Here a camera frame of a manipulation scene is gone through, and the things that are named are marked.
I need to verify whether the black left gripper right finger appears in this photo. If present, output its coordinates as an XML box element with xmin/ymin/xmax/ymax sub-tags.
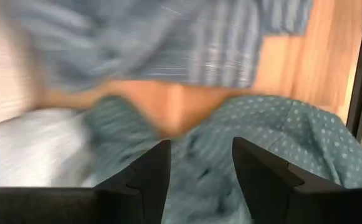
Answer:
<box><xmin>232</xmin><ymin>137</ymin><xmax>346</xmax><ymax>224</ymax></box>

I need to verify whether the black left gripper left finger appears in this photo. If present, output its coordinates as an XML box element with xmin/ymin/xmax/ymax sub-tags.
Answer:
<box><xmin>93</xmin><ymin>139</ymin><xmax>171</xmax><ymax>224</ymax></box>

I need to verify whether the light blue shirt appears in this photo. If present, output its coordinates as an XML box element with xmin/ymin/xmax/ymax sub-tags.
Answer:
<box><xmin>0</xmin><ymin>108</ymin><xmax>94</xmax><ymax>188</ymax></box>

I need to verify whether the blue striped woven shirt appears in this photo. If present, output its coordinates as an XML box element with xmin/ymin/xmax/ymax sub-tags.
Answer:
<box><xmin>9</xmin><ymin>0</ymin><xmax>312</xmax><ymax>94</ymax></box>

